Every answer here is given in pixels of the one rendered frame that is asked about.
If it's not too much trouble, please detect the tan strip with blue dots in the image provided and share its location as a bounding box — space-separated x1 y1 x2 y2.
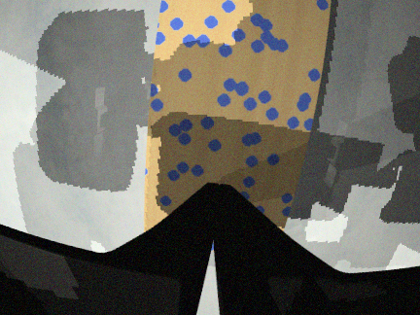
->
144 0 331 232

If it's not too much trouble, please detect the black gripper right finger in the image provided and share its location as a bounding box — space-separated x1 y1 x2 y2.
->
213 184 420 315

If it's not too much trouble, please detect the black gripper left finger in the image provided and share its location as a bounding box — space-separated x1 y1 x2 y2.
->
0 182 221 315

